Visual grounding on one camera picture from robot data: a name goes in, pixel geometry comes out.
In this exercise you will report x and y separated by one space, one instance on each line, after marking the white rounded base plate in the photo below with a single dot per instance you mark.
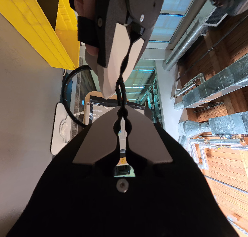
60 124

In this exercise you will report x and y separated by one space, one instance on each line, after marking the silver insulated pipes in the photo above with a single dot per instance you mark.
213 143

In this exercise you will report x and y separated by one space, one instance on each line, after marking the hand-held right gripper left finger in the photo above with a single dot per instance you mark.
98 142

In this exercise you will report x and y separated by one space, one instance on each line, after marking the yellow plastic bin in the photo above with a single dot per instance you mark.
38 37

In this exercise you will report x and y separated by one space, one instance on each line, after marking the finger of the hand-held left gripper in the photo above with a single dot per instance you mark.
119 46
135 54

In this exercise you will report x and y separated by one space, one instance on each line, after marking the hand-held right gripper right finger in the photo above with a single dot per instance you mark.
149 142

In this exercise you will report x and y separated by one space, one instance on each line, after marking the silver round ventilation duct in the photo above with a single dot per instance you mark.
186 44

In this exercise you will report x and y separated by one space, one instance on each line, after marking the rectangular metal air duct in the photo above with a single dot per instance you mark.
222 124
213 85

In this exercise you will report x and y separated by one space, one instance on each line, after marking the instruction board with plastic cover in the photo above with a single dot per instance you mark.
98 112

